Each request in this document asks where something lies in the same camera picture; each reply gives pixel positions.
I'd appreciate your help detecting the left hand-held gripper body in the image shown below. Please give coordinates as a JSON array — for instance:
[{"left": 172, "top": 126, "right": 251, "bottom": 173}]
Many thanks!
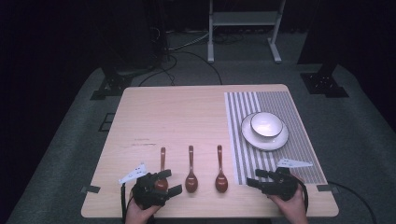
[{"left": 118, "top": 162, "right": 171, "bottom": 210}]

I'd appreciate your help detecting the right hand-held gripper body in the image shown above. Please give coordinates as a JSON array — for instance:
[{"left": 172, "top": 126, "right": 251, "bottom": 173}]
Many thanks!
[{"left": 261, "top": 158, "right": 314, "bottom": 202}]

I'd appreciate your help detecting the brown wooden spoon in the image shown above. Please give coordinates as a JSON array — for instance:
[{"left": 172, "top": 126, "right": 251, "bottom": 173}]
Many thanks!
[
  {"left": 154, "top": 147, "right": 169, "bottom": 192},
  {"left": 214, "top": 144, "right": 229, "bottom": 194},
  {"left": 184, "top": 145, "right": 199, "bottom": 194}
]

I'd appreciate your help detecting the person's left hand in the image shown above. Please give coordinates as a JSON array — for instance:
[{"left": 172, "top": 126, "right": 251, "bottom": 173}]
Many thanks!
[{"left": 124, "top": 196, "right": 163, "bottom": 224}]

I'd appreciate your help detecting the person's right hand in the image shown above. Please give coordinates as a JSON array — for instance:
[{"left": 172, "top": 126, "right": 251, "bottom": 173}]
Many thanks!
[{"left": 268, "top": 173, "right": 310, "bottom": 224}]

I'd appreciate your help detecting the grey striped placemat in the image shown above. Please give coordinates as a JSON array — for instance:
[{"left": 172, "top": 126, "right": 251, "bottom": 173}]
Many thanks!
[{"left": 223, "top": 91, "right": 329, "bottom": 187}]

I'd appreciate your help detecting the white plate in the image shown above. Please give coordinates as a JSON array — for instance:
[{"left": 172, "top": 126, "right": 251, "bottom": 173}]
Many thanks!
[{"left": 240, "top": 112, "right": 290, "bottom": 152}]

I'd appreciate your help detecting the grey tape piece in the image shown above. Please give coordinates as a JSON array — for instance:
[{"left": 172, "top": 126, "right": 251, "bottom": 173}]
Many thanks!
[
  {"left": 316, "top": 183, "right": 339, "bottom": 192},
  {"left": 79, "top": 185, "right": 102, "bottom": 194}
]

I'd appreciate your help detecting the white bowl with dark rim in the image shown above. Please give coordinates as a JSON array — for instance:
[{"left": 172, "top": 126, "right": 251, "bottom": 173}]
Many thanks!
[{"left": 249, "top": 111, "right": 285, "bottom": 139}]

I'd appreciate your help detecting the black metal stand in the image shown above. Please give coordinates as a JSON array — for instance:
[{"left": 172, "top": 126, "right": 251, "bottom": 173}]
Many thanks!
[
  {"left": 90, "top": 0, "right": 167, "bottom": 101},
  {"left": 296, "top": 0, "right": 350, "bottom": 99}
]

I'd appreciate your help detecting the white metal stand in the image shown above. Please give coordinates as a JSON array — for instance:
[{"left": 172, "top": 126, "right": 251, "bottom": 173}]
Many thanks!
[{"left": 206, "top": 0, "right": 287, "bottom": 64}]

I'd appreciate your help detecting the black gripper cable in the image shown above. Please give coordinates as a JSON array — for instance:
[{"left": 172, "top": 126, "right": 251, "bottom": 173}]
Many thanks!
[
  {"left": 297, "top": 179, "right": 310, "bottom": 214},
  {"left": 120, "top": 182, "right": 134, "bottom": 224}
]

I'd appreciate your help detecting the black floor cable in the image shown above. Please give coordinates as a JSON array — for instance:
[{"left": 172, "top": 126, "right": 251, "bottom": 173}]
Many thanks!
[
  {"left": 137, "top": 50, "right": 224, "bottom": 87},
  {"left": 326, "top": 180, "right": 378, "bottom": 224}
]

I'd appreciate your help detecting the grey floor cable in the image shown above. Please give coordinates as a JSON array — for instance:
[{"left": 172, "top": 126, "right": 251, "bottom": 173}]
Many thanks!
[{"left": 167, "top": 30, "right": 210, "bottom": 51}]

